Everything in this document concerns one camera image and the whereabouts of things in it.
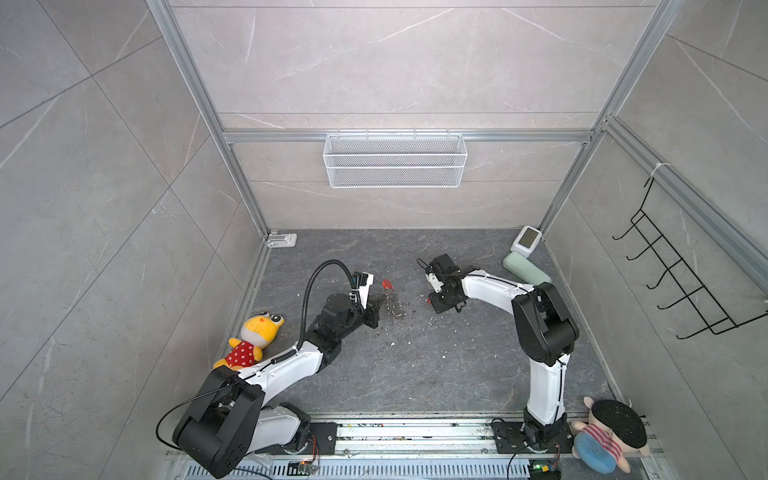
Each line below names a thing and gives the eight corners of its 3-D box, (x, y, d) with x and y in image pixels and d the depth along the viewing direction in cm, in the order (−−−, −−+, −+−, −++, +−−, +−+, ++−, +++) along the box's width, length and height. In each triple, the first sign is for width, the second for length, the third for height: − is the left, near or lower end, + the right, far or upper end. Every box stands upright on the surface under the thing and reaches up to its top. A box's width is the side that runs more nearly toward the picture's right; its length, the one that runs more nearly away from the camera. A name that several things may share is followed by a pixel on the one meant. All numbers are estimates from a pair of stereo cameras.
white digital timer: (507, 251, 116) (511, 243, 112) (522, 231, 123) (526, 223, 119) (526, 260, 113) (530, 253, 109) (540, 240, 120) (545, 232, 116)
